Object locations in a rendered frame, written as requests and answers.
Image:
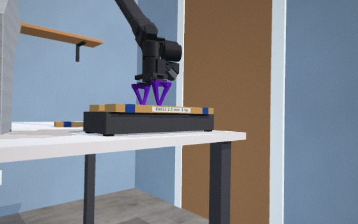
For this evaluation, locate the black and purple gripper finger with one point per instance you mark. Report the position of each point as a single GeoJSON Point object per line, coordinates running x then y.
{"type": "Point", "coordinates": [146, 91]}
{"type": "Point", "coordinates": [155, 85]}

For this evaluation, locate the white welding electrode pack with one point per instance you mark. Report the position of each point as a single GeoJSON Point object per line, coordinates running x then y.
{"type": "Point", "coordinates": [97, 108]}
{"type": "Point", "coordinates": [132, 108]}
{"type": "Point", "coordinates": [68, 124]}

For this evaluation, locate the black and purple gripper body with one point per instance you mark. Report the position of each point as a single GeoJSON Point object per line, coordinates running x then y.
{"type": "Point", "coordinates": [149, 71]}

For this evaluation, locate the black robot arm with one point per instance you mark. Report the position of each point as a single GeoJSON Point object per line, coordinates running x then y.
{"type": "Point", "coordinates": [145, 33]}

